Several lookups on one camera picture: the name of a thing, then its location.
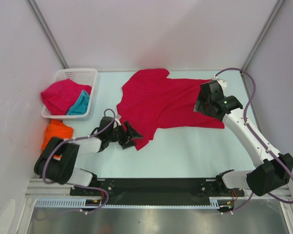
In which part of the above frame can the red t shirt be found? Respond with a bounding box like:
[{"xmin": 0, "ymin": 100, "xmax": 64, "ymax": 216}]
[
  {"xmin": 117, "ymin": 69, "xmax": 225, "ymax": 150},
  {"xmin": 41, "ymin": 79, "xmax": 92, "ymax": 116}
]

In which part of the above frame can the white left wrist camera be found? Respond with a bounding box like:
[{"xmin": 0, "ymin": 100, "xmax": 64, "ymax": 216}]
[{"xmin": 113, "ymin": 118, "xmax": 122, "ymax": 129}]

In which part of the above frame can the orange folded t shirt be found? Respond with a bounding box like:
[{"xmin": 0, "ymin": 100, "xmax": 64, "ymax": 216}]
[{"xmin": 41, "ymin": 119, "xmax": 74, "ymax": 150}]

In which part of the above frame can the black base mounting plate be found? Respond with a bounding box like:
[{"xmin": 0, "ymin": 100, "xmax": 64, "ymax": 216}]
[{"xmin": 70, "ymin": 177, "xmax": 245, "ymax": 207}]

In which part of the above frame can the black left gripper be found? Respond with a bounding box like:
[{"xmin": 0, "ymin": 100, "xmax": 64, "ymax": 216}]
[{"xmin": 107, "ymin": 120, "xmax": 143, "ymax": 149}]

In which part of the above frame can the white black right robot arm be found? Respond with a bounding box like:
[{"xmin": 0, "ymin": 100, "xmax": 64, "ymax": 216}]
[{"xmin": 194, "ymin": 80, "xmax": 293, "ymax": 196}]

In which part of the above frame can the white plastic laundry basket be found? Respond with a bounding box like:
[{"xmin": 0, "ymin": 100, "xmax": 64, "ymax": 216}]
[{"xmin": 41, "ymin": 68, "xmax": 98, "ymax": 120}]

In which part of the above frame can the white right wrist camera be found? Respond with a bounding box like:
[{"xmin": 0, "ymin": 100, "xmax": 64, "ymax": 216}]
[{"xmin": 211, "ymin": 76, "xmax": 227, "ymax": 91}]

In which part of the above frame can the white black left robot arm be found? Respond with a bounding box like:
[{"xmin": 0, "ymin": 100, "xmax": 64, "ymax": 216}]
[{"xmin": 34, "ymin": 116, "xmax": 143, "ymax": 195}]

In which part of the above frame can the white slotted cable duct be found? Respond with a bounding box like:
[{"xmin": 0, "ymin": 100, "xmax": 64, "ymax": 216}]
[{"xmin": 35, "ymin": 198, "xmax": 232, "ymax": 209}]

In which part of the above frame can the teal t shirt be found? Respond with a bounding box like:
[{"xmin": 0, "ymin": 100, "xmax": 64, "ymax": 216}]
[{"xmin": 66, "ymin": 90, "xmax": 90, "ymax": 116}]

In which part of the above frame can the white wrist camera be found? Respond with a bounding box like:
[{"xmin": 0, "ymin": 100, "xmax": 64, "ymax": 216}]
[
  {"xmin": 113, "ymin": 118, "xmax": 122, "ymax": 129},
  {"xmin": 211, "ymin": 76, "xmax": 227, "ymax": 91}
]

